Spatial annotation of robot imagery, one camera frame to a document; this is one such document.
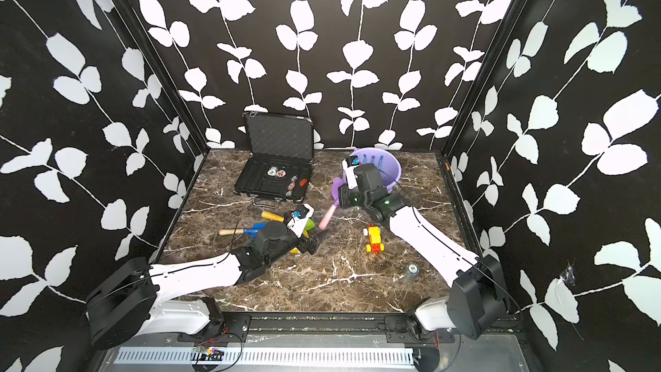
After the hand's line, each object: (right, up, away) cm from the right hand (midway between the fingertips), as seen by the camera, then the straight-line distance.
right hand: (336, 184), depth 81 cm
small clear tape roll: (+24, -27, -1) cm, 36 cm away
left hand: (-6, -11, -1) cm, 12 cm away
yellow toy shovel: (-12, -19, -8) cm, 23 cm away
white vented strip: (-19, -47, -11) cm, 52 cm away
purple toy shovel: (0, +1, -1) cm, 1 cm away
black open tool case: (-25, +10, +30) cm, 40 cm away
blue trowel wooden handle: (-33, -18, +12) cm, 40 cm away
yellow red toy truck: (+13, -18, +7) cm, 24 cm away
